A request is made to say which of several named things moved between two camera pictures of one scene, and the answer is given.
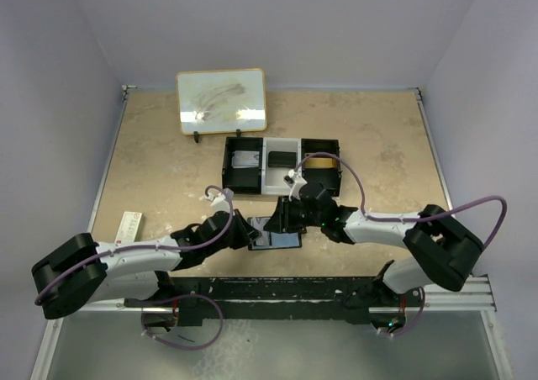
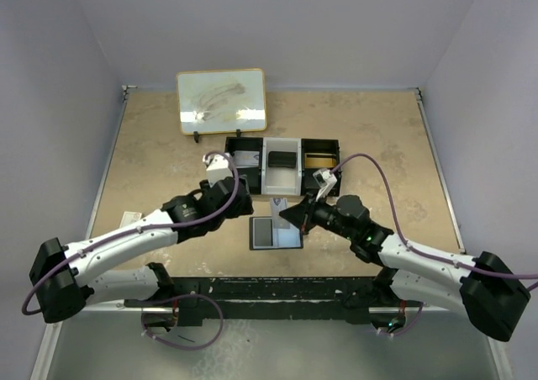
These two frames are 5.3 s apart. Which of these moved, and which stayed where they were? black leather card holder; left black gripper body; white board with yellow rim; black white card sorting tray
Moved: left black gripper body
Stayed: black white card sorting tray; white board with yellow rim; black leather card holder
